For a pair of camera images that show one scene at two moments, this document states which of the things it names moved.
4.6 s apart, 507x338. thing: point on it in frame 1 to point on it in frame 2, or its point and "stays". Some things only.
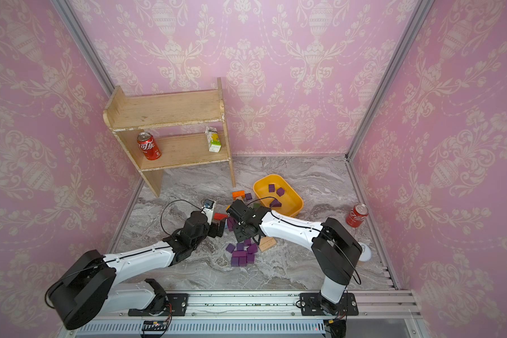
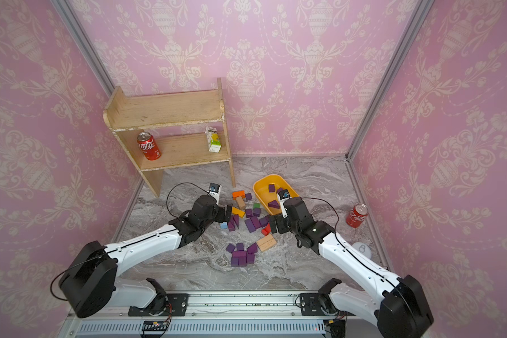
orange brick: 239,193 stays
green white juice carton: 214,143 stays
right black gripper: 239,236 to 280,220
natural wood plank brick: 266,243 stays
